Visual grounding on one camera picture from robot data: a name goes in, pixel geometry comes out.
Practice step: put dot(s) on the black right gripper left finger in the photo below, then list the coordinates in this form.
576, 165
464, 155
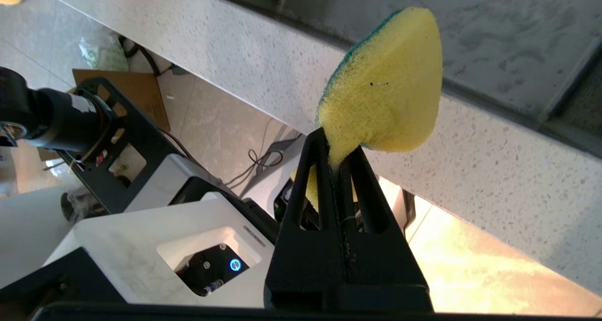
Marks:
305, 264

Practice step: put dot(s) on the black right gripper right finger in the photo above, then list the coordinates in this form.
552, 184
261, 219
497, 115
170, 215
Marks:
381, 264

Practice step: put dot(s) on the yellow green sponge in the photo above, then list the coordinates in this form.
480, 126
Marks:
390, 86

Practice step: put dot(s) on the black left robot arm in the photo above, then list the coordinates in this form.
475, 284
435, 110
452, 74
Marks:
51, 119

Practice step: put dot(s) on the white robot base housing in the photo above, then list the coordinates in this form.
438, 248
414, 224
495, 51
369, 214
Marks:
117, 246

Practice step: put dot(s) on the stainless steel sink basin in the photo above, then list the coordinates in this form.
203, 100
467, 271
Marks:
494, 39

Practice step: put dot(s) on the brown cardboard sheet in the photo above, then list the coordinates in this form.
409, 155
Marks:
141, 95

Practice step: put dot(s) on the crumpled clear plastic bag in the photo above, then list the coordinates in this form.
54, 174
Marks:
101, 53

